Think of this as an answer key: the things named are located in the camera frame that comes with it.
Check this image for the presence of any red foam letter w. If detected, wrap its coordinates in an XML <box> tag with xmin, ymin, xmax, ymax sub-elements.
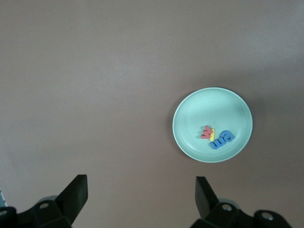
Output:
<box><xmin>200</xmin><ymin>125</ymin><xmax>213</xmax><ymax>140</ymax></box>

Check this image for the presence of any blue foam letter E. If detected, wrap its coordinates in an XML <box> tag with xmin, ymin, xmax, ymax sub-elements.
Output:
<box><xmin>209</xmin><ymin>137</ymin><xmax>225</xmax><ymax>150</ymax></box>

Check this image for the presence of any blue foam letter g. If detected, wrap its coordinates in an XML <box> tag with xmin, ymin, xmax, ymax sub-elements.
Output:
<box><xmin>220</xmin><ymin>130</ymin><xmax>235</xmax><ymax>143</ymax></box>

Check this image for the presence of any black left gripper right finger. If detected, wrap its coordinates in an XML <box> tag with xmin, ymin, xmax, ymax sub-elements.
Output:
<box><xmin>190</xmin><ymin>176</ymin><xmax>292</xmax><ymax>228</ymax></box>

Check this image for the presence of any green plate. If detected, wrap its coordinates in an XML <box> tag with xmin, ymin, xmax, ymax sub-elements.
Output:
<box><xmin>172</xmin><ymin>87</ymin><xmax>253</xmax><ymax>163</ymax></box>

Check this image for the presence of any brown table cover sheet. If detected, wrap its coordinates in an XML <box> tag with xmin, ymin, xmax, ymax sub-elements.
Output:
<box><xmin>0</xmin><ymin>0</ymin><xmax>304</xmax><ymax>228</ymax></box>

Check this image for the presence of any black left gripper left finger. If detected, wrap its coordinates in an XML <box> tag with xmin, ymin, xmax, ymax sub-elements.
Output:
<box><xmin>0</xmin><ymin>174</ymin><xmax>89</xmax><ymax>228</ymax></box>

